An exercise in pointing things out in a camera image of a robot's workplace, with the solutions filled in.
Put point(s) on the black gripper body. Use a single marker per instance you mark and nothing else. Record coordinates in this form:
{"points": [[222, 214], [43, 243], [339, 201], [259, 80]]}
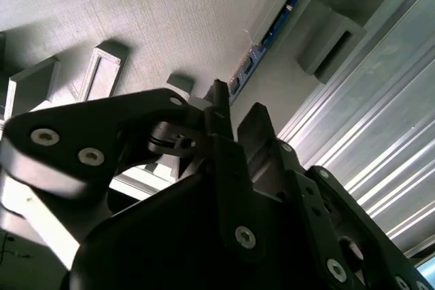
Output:
{"points": [[153, 252]]}

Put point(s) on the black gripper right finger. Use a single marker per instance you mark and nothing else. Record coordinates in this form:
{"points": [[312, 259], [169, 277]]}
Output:
{"points": [[340, 222]]}

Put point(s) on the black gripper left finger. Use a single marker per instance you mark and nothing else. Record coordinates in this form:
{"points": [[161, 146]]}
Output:
{"points": [[102, 123]]}

